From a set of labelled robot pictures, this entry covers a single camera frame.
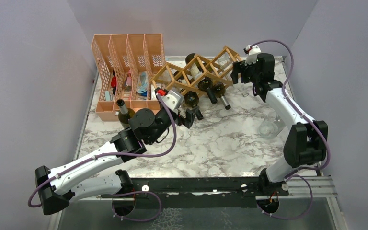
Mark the pink item in organizer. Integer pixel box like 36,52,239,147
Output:
124,71,132,91

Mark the standing white wine bottle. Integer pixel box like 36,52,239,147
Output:
116,99,136,128

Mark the wooden wine rack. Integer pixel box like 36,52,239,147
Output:
150,46,242,96

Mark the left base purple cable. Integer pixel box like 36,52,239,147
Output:
111,189,163,222

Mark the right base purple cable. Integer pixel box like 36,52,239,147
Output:
256,173,314,220

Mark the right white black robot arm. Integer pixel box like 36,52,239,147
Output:
231,53,328,195

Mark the red item in organizer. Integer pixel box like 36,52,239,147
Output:
111,70,117,95

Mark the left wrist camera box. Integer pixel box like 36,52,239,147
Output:
155,88,184,110

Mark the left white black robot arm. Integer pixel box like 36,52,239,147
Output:
28,106,199,216

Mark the orange plastic file organizer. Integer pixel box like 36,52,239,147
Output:
91,34,165,121

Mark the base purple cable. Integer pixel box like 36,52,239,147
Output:
111,189,163,222
256,173,314,220

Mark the light blue tube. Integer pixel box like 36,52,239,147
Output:
104,91,112,101

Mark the blue item in organizer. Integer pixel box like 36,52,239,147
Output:
136,71,148,97

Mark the clear glass jar silver lid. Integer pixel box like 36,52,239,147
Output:
258,112,286,139

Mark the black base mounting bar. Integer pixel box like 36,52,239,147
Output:
113,176,288,209

